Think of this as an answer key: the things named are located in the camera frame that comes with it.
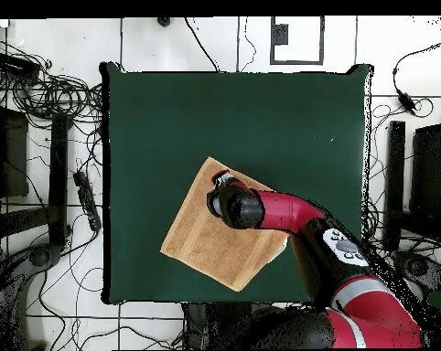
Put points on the tan terry towel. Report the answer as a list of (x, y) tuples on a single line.
[(213, 248)]

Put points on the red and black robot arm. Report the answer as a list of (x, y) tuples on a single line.
[(297, 219)]

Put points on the flat black adapter box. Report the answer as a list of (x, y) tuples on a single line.
[(15, 65)]

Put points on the dark green table cloth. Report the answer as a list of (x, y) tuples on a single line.
[(169, 128)]

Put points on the long black power strip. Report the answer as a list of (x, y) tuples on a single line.
[(87, 201)]

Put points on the dark grey square plate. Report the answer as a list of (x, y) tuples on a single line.
[(281, 34)]

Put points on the small black round foot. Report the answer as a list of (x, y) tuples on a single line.
[(164, 21)]

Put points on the black upright bar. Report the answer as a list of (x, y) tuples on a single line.
[(395, 175)]

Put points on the dark chair base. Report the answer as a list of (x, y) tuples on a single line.
[(41, 257), (425, 270)]

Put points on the black power brick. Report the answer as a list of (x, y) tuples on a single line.
[(406, 101)]

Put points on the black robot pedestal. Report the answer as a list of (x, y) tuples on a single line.
[(213, 325)]

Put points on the black metal stand frame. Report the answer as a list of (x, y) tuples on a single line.
[(58, 175), (431, 175)]

